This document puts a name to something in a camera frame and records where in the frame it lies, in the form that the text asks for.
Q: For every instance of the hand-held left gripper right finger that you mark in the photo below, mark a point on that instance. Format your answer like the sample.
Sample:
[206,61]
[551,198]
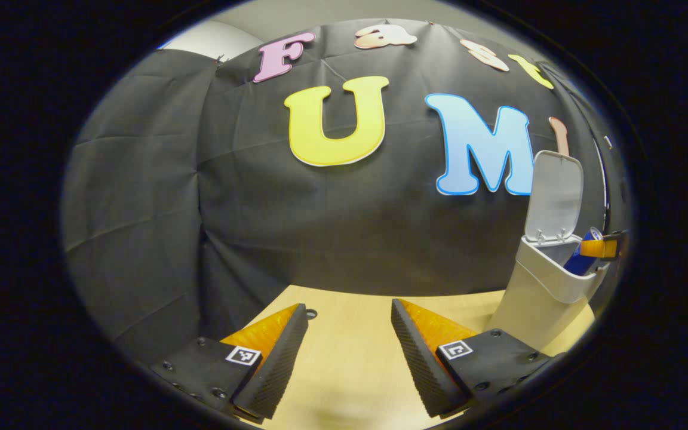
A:
[421,370]

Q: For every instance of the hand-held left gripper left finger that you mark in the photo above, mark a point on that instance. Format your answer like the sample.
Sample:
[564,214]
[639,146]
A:
[278,370]

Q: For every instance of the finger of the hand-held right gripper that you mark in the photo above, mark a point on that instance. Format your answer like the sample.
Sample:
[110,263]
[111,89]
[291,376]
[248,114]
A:
[601,248]

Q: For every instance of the black backdrop cloth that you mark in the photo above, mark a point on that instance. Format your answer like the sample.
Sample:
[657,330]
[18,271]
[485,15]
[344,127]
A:
[320,227]

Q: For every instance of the blue pop can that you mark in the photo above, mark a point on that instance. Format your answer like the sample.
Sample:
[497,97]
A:
[580,260]

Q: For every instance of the white desktop garbage bin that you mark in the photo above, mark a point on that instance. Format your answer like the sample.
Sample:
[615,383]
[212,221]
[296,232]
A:
[535,304]

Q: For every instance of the light wooden desktop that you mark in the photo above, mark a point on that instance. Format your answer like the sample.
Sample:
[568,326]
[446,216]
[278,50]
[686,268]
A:
[350,358]

